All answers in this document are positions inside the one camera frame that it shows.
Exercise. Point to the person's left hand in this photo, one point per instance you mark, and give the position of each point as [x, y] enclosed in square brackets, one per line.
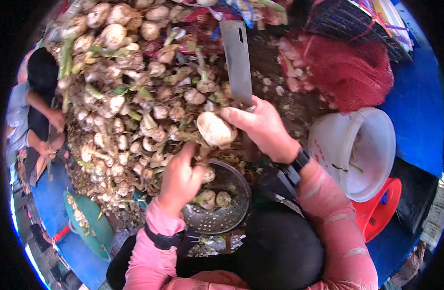
[178, 181]

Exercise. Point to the person's right hand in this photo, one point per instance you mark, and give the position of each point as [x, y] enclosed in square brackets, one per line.
[267, 132]

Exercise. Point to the person's left fingers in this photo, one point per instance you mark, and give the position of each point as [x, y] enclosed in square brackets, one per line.
[199, 176]

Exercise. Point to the person's right index finger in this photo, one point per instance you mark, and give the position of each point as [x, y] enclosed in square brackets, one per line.
[262, 103]

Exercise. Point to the person's right thumb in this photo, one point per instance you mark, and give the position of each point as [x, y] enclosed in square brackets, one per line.
[234, 115]

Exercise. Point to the person's left thumb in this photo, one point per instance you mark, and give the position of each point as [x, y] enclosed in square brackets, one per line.
[186, 154]

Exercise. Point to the white root bulb with stem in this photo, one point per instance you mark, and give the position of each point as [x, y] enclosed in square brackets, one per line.
[215, 129]

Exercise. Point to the steel cleaver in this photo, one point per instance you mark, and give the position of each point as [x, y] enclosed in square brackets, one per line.
[238, 61]

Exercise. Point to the trimmed root bulb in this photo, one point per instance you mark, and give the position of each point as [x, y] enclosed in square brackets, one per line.
[209, 175]
[223, 199]
[206, 199]

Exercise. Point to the perforated metal colander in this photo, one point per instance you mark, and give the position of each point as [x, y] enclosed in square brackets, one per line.
[225, 214]

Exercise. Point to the black wrist band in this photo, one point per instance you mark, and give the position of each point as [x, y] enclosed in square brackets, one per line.
[165, 240]
[292, 172]

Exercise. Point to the pile of unpeeled root bulbs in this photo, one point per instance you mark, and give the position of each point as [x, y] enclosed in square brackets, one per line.
[124, 94]

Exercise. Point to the red mesh sack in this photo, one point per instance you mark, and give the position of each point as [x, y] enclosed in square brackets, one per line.
[347, 76]

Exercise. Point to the person's body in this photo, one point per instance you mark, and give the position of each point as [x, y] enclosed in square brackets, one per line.
[211, 281]

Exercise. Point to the person's legs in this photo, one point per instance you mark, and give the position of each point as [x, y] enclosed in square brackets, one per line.
[279, 246]

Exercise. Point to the green plastic basin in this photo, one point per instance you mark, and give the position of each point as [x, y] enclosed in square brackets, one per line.
[97, 226]

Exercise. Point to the white plastic bucket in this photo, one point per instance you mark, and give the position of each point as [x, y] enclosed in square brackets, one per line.
[370, 152]

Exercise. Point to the black woven basket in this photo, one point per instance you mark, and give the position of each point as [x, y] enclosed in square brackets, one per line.
[352, 25]

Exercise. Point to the red plastic stool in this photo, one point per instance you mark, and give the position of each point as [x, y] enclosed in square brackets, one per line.
[381, 210]

